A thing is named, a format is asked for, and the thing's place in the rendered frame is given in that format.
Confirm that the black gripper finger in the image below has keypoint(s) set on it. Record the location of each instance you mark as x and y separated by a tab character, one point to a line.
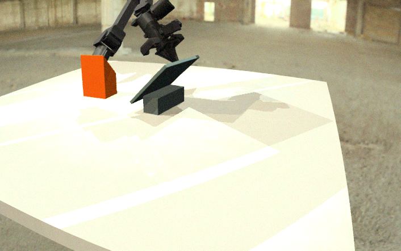
173	45
166	52

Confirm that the grey-green switch panel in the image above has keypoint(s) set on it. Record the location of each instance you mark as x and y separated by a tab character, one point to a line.
158	94

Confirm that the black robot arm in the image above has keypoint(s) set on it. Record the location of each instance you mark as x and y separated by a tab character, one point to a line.
146	14

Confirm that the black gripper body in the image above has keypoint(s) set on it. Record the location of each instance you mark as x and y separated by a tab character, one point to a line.
154	41

